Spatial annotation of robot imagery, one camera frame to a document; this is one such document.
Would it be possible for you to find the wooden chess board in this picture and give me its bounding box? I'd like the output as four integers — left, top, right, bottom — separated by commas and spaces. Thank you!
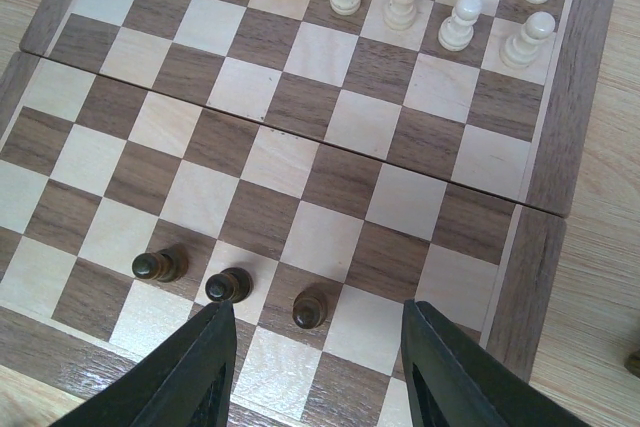
1, 0, 613, 426

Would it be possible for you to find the dark piece right low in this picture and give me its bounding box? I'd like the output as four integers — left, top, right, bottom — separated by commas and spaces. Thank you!
624, 349, 640, 378

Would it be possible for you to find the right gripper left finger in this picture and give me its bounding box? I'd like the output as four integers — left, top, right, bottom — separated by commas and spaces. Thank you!
59, 301, 236, 426

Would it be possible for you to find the dark pawn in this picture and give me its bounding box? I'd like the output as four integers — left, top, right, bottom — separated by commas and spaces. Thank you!
132, 243, 189, 283
205, 267, 253, 303
292, 287, 328, 329

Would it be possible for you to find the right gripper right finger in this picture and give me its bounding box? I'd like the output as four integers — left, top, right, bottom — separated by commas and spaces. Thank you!
402, 299, 586, 426

